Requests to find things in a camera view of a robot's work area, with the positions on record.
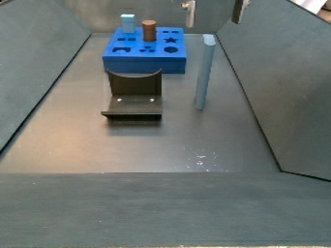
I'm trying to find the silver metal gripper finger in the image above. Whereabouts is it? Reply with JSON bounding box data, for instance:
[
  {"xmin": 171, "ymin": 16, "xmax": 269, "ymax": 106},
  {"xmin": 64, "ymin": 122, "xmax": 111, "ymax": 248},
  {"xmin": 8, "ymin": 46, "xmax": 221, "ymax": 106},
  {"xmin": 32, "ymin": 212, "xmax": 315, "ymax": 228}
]
[{"xmin": 181, "ymin": 0, "xmax": 196, "ymax": 28}]

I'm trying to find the blue foam shape board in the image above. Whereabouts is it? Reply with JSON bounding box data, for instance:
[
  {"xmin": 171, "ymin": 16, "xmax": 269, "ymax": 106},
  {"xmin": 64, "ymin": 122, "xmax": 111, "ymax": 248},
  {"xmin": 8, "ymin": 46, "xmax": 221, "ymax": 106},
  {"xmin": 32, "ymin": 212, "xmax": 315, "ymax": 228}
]
[{"xmin": 103, "ymin": 27, "xmax": 187, "ymax": 74}]

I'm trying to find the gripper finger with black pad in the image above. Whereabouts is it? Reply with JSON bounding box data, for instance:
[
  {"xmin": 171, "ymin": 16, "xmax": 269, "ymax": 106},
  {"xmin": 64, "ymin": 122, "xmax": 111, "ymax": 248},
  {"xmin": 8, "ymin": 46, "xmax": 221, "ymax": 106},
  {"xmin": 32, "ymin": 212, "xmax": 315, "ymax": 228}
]
[{"xmin": 231, "ymin": 0, "xmax": 249, "ymax": 24}]

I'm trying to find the black curved fixture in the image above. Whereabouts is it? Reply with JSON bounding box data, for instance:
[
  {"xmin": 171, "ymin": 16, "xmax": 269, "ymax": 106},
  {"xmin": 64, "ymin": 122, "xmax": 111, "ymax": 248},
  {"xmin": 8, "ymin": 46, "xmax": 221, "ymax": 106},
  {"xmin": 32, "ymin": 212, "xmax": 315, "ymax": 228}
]
[{"xmin": 101, "ymin": 71, "xmax": 163, "ymax": 118}]

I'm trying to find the light blue square-circle object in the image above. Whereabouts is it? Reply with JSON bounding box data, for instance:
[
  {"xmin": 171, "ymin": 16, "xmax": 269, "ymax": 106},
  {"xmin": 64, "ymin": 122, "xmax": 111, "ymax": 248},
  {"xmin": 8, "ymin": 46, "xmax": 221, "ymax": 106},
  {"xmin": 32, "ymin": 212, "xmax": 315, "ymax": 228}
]
[{"xmin": 195, "ymin": 34, "xmax": 216, "ymax": 110}]

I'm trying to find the light blue rectangular block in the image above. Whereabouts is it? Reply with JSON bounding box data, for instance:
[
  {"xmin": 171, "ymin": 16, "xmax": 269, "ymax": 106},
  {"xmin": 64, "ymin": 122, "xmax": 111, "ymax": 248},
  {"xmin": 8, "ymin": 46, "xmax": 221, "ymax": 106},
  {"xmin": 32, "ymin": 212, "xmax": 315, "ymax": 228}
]
[{"xmin": 120, "ymin": 14, "xmax": 136, "ymax": 33}]

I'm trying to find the brown cylinder peg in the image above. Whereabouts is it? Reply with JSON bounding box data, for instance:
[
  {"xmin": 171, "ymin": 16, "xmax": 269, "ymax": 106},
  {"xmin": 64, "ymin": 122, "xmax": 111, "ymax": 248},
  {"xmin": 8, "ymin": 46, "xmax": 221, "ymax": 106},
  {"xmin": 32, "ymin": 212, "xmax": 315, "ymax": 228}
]
[{"xmin": 143, "ymin": 19, "xmax": 156, "ymax": 42}]

